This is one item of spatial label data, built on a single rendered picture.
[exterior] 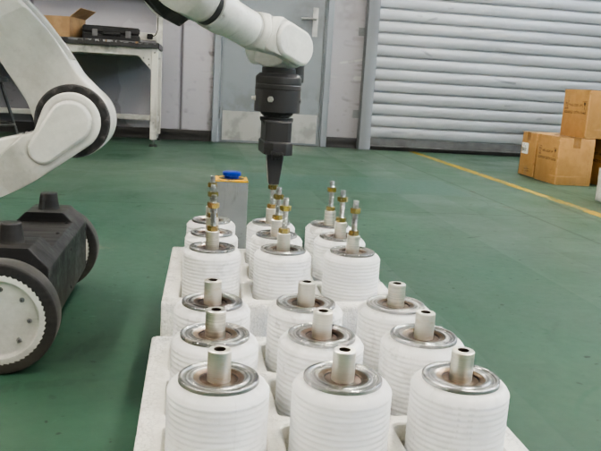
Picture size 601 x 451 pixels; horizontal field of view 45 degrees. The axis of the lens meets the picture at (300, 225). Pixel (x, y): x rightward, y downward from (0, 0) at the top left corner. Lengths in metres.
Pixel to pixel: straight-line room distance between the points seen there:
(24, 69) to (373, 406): 1.05
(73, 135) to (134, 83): 4.88
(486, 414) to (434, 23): 5.99
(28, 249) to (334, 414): 0.82
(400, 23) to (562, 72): 1.56
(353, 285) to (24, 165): 0.68
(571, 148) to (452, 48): 2.11
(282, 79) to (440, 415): 0.82
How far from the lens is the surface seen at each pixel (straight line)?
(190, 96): 6.30
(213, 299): 0.90
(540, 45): 6.95
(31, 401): 1.27
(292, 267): 1.17
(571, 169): 4.88
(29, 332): 1.35
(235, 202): 1.57
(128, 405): 1.23
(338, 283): 1.20
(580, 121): 4.94
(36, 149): 1.47
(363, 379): 0.71
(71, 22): 5.90
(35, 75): 1.51
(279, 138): 1.38
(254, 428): 0.68
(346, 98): 6.44
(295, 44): 1.36
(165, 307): 1.15
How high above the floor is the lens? 0.52
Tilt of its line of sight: 11 degrees down
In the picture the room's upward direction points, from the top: 3 degrees clockwise
